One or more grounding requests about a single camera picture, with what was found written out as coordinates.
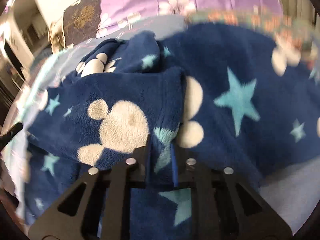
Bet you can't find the dark patterned pillow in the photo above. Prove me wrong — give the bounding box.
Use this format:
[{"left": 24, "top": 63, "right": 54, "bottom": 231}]
[{"left": 48, "top": 0, "right": 101, "bottom": 54}]

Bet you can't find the purple floral pillow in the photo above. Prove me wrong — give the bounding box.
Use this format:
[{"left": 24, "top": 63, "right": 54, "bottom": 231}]
[{"left": 96, "top": 0, "right": 284, "bottom": 38}]

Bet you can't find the navy fleece star garment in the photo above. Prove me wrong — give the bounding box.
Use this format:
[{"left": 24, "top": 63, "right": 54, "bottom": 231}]
[{"left": 24, "top": 23, "right": 319, "bottom": 239}]

